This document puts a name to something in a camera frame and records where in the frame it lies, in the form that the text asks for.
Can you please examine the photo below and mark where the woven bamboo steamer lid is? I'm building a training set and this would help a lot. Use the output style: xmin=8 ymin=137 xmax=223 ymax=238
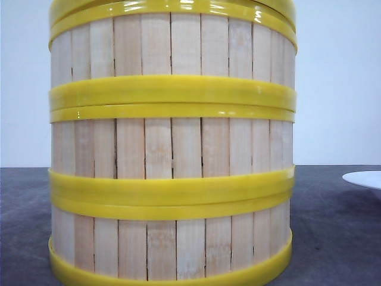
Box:
xmin=49 ymin=0 xmax=296 ymax=26

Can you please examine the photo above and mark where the front bamboo steamer basket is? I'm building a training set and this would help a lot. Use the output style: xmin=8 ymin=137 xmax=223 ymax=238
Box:
xmin=49 ymin=191 xmax=292 ymax=285

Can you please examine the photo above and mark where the white plate under lid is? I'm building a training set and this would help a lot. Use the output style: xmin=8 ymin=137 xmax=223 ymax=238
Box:
xmin=342 ymin=171 xmax=381 ymax=190

